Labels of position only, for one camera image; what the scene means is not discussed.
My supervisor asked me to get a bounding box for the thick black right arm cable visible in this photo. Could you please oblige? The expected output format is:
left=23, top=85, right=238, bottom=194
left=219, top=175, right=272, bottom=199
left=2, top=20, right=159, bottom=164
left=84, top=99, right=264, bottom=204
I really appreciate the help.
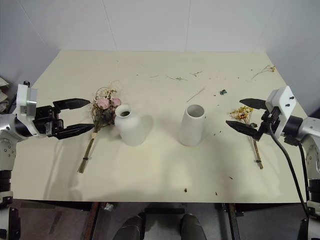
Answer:
left=267, top=121, right=310, bottom=219

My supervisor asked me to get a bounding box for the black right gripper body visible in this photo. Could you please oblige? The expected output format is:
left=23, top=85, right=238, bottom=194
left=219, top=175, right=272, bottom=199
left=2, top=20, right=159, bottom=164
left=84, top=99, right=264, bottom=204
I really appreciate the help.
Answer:
left=256, top=106, right=281, bottom=141

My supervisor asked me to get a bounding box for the dark rounded shape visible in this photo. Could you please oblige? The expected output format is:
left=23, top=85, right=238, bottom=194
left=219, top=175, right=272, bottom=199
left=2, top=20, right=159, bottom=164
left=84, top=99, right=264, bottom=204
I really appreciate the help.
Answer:
left=115, top=214, right=146, bottom=240
left=179, top=213, right=208, bottom=240

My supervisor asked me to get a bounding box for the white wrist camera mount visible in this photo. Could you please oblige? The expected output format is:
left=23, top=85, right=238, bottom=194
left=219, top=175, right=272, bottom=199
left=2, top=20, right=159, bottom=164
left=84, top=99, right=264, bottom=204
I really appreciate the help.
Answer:
left=15, top=80, right=38, bottom=118
left=264, top=85, right=301, bottom=137

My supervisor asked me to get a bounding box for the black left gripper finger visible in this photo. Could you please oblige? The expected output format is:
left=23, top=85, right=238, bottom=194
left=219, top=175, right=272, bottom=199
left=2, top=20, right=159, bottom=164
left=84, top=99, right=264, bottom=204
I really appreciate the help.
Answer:
left=55, top=123, right=96, bottom=140
left=52, top=98, right=91, bottom=112

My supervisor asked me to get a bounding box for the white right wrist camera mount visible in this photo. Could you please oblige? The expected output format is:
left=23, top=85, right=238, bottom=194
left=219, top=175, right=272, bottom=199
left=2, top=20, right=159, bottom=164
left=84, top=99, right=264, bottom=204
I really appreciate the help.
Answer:
left=264, top=85, right=301, bottom=137

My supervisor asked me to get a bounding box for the dried pink rose bouquet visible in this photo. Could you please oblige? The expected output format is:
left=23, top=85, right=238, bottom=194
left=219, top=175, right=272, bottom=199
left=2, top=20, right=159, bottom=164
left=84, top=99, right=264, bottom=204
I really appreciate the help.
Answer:
left=76, top=79, right=123, bottom=174

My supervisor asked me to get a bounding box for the short black right arm cable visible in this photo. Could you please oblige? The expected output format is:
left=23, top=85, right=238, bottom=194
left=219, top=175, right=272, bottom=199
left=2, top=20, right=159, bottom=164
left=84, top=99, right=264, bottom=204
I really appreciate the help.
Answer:
left=284, top=136, right=311, bottom=201

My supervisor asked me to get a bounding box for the rusty metal table leg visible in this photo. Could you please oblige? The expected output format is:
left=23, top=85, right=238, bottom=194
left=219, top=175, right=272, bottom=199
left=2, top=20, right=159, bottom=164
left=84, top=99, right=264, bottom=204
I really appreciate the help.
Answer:
left=82, top=201, right=101, bottom=240
left=221, top=202, right=245, bottom=240

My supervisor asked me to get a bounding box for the loose pale dried stem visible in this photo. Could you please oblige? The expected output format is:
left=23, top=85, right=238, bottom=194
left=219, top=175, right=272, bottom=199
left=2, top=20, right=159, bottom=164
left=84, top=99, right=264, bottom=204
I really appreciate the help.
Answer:
left=186, top=87, right=207, bottom=103

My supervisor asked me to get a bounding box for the pile of crumpled papers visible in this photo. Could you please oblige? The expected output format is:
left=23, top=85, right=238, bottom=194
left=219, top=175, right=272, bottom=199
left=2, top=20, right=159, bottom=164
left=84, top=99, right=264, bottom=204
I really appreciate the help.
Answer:
left=0, top=76, right=11, bottom=112

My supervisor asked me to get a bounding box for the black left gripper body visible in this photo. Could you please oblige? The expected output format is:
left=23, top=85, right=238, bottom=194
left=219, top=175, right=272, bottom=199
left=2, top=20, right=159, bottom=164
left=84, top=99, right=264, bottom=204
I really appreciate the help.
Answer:
left=32, top=105, right=65, bottom=138

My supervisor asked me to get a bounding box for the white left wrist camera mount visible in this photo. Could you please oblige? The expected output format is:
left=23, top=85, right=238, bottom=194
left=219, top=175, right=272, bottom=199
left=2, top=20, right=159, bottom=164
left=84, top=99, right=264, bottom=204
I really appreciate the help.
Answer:
left=15, top=80, right=38, bottom=118

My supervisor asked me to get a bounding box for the white bottle-shaped vase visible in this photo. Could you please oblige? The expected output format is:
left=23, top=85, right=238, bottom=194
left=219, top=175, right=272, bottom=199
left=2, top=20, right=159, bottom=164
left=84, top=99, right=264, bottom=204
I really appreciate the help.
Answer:
left=113, top=103, right=147, bottom=147

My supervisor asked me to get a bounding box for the white conical vase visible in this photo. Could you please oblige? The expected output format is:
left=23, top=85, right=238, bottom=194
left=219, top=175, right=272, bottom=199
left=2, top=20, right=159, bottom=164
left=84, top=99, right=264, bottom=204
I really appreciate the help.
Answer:
left=178, top=103, right=207, bottom=147

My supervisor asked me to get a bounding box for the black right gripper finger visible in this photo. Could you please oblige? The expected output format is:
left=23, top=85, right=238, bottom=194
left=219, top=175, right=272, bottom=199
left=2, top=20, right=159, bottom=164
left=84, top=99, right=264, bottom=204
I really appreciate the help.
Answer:
left=225, top=120, right=261, bottom=139
left=239, top=98, right=268, bottom=110

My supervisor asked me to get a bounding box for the loose yellow flower sprig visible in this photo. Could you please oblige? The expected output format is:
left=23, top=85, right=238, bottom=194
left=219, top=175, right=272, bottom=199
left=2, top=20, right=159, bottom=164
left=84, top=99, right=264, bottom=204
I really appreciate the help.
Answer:
left=250, top=64, right=277, bottom=81

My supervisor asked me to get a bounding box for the dried yellow flower bouquet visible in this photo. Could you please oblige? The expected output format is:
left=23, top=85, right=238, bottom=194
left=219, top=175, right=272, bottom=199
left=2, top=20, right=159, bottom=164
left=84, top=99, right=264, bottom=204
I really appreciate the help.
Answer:
left=229, top=105, right=264, bottom=171

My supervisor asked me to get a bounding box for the loose thin green twig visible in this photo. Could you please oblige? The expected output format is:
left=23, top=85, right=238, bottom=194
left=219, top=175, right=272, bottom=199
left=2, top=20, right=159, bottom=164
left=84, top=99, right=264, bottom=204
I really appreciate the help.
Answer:
left=165, top=75, right=189, bottom=82

